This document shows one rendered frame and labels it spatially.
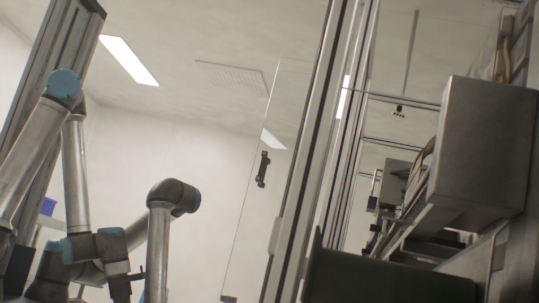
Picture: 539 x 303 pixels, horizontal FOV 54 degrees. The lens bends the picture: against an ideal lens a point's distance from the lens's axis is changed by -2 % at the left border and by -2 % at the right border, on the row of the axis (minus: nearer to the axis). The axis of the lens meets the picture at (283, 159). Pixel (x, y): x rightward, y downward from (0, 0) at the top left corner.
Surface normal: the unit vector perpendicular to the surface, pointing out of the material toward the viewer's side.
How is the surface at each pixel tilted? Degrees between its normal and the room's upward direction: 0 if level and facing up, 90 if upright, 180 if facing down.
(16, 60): 90
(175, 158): 90
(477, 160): 90
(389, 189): 90
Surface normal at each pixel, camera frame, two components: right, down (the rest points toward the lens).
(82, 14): 0.96, 0.18
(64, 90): 0.32, -0.29
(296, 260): -0.10, -0.26
